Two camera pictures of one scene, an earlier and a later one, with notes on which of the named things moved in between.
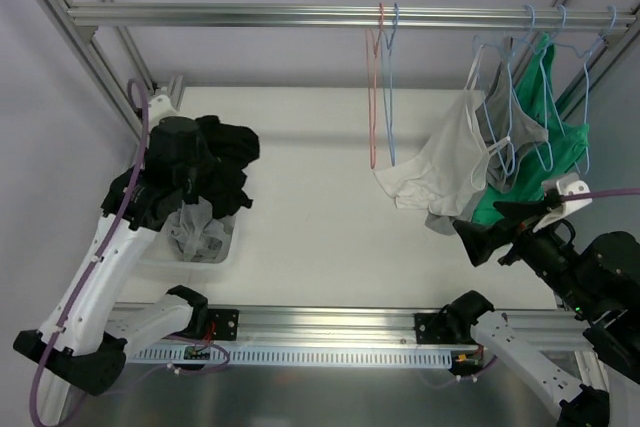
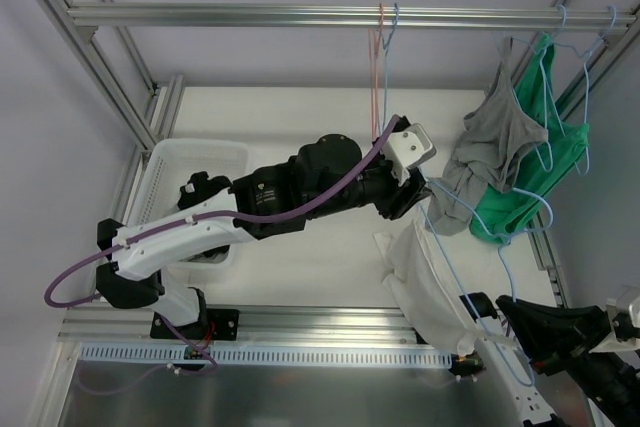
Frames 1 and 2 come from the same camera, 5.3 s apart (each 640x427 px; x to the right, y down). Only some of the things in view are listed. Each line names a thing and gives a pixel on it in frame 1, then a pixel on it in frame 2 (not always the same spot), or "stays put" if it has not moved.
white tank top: x=451 y=166 -> x=427 y=294
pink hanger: x=370 y=51 stays put
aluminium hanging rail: x=575 y=16 stays put
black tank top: x=227 y=149 -> x=198 y=188
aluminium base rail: x=342 y=326 stays put
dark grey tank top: x=510 y=132 stays put
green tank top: x=553 y=159 stays put
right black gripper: x=513 y=240 -> x=558 y=335
